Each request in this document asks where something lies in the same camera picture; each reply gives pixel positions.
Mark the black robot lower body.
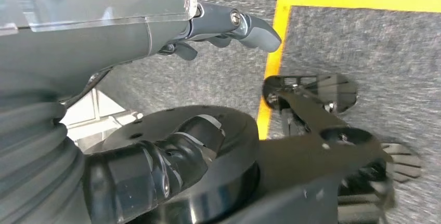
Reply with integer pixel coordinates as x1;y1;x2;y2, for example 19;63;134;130
82;89;395;224

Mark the black caster wheel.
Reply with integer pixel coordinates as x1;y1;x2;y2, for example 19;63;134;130
358;142;423;185

